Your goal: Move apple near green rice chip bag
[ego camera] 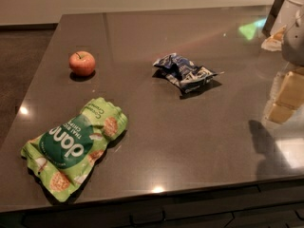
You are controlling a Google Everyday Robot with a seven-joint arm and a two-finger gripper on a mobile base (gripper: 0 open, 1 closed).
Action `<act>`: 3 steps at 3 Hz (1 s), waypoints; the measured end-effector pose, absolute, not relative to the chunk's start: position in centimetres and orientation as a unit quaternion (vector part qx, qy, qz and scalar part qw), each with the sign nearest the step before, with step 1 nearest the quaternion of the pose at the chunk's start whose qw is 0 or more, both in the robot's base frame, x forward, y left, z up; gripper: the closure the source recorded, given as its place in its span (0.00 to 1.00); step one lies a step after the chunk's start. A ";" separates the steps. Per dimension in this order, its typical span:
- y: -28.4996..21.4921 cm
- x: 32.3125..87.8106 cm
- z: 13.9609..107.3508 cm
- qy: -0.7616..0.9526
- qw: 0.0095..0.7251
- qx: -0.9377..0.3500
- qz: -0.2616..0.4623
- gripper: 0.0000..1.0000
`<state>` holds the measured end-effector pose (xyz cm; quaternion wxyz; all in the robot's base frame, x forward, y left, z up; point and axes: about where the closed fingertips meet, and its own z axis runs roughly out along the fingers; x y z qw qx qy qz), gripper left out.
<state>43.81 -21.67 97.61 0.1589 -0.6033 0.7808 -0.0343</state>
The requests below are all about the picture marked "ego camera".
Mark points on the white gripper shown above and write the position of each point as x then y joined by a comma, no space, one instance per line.
294,45

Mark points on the red apple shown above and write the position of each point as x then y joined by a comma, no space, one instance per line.
82,63

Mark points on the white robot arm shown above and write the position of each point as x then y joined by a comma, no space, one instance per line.
286,25

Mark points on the blue crumpled snack bag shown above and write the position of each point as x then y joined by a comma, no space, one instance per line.
184,74

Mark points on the green rice chip bag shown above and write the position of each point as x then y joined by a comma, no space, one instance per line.
63,157

